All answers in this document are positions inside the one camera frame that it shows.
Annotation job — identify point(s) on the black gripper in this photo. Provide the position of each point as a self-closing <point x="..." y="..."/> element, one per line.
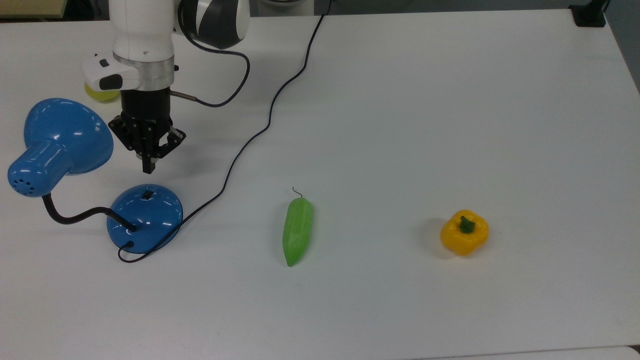
<point x="146" y="110"/>

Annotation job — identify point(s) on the blue gooseneck desk lamp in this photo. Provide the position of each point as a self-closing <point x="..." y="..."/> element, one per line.
<point x="145" y="220"/>

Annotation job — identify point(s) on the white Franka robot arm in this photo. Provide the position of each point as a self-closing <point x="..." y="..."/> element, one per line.
<point x="142" y="35"/>

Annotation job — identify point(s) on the yellow-green toy pear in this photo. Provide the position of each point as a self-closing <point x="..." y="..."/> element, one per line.
<point x="100" y="95"/>

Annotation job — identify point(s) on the tan wooden board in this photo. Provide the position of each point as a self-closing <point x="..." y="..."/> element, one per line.
<point x="30" y="7"/>

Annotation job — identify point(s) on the green toy cucumber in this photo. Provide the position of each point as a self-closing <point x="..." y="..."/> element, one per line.
<point x="297" y="232"/>

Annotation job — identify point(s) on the yellow toy bell pepper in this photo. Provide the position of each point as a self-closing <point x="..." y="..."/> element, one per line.
<point x="465" y="235"/>

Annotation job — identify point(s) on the black table clamp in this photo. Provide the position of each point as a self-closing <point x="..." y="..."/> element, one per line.
<point x="590" y="14"/>

